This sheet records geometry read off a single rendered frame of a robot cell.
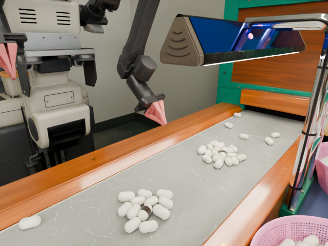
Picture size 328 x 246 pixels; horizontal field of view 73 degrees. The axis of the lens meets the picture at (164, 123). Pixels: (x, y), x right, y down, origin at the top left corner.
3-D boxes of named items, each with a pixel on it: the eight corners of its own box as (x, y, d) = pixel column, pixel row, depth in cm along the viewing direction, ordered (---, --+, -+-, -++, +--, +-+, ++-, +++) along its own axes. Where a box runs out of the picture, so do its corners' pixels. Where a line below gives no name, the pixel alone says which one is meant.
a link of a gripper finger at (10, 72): (39, 71, 53) (25, 34, 53) (4, 74, 48) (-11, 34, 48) (33, 81, 58) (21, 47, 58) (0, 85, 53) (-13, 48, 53)
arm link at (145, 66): (135, 69, 84) (115, 67, 78) (149, 45, 76) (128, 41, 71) (148, 93, 79) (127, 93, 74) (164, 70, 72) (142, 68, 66)
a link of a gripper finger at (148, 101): (175, 117, 71) (159, 95, 73) (159, 122, 66) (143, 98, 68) (165, 128, 75) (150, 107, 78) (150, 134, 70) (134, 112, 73)
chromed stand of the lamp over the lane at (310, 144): (217, 191, 62) (235, 16, 47) (247, 164, 76) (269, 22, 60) (290, 228, 50) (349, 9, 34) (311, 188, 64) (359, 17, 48)
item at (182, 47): (158, 63, 37) (157, 15, 34) (279, 50, 79) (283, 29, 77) (197, 67, 32) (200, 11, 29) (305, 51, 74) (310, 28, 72)
